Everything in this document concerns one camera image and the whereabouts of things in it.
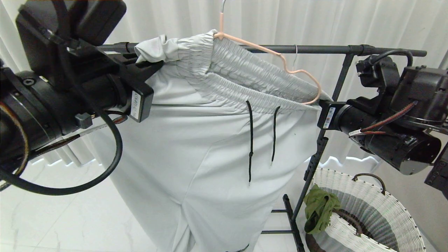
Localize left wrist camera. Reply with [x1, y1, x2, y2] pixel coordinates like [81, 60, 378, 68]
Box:
[16, 0, 127, 76]

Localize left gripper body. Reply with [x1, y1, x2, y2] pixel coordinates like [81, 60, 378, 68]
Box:
[59, 52, 155, 135]

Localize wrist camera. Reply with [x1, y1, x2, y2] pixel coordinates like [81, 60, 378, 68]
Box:
[356, 55, 401, 88]
[16, 0, 127, 76]

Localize white laundry basket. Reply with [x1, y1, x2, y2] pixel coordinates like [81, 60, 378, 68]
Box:
[305, 168, 427, 252]

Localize black clothes rack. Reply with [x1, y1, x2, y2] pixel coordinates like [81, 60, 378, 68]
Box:
[98, 42, 427, 252]

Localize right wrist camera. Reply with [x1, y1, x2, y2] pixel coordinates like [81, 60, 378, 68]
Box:
[356, 55, 401, 88]

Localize green garment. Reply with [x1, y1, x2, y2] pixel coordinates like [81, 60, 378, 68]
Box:
[303, 185, 342, 235]

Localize pale grey shorts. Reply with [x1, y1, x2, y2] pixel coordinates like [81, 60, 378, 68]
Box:
[89, 30, 333, 252]

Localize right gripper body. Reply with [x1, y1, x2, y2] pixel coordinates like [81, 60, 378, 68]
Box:
[317, 97, 405, 156]

